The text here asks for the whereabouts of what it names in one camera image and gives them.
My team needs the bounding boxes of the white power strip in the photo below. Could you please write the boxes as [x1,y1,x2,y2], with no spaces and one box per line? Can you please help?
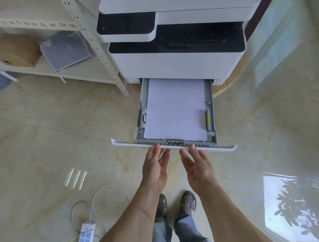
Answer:
[78,220,97,242]

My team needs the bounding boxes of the grey printer paper tray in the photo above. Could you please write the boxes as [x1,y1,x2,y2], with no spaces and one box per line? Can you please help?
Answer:
[111,78,238,151]

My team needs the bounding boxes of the brown cardboard box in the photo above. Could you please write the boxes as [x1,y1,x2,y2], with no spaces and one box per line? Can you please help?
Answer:
[0,33,42,68]

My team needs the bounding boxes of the person's left forearm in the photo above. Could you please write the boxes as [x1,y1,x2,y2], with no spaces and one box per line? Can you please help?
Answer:
[99,186,166,242]

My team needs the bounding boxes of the person's right forearm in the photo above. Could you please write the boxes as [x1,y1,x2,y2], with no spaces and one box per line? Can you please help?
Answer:
[191,186,272,242]

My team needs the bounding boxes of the grey cable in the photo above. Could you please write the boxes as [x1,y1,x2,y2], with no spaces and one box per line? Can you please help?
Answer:
[71,200,92,235]

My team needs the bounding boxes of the white and black printer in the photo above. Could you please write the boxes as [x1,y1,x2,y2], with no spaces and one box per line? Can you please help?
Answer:
[96,0,262,85]

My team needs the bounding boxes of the stack of white paper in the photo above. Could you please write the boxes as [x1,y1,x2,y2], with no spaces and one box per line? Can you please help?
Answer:
[144,78,208,142]

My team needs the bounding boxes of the round wooden table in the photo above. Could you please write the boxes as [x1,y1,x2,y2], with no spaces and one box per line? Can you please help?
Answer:
[125,49,250,99]

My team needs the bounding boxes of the person's left hand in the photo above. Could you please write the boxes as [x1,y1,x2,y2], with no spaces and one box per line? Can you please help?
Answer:
[140,143,170,193]

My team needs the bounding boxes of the dark brown door frame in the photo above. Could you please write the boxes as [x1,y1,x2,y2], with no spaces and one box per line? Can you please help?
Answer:
[244,0,272,41]

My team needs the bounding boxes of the grey-blue jeans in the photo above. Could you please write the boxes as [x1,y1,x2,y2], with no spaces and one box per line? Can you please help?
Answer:
[152,214,213,242]

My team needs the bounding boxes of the white cable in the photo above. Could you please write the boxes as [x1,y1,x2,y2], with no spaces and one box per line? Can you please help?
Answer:
[91,184,131,217]

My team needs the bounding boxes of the white metal shelf rack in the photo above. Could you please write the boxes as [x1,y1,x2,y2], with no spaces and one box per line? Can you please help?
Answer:
[0,0,130,97]

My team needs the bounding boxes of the person's right hand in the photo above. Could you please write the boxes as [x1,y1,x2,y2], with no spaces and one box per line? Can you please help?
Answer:
[179,144,220,197]

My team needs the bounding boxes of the grey patterned bag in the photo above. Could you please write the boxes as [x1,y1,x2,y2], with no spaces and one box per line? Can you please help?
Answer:
[40,31,92,73]

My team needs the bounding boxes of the brown sandal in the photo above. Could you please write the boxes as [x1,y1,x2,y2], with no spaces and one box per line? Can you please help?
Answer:
[178,191,197,218]
[156,193,168,218]

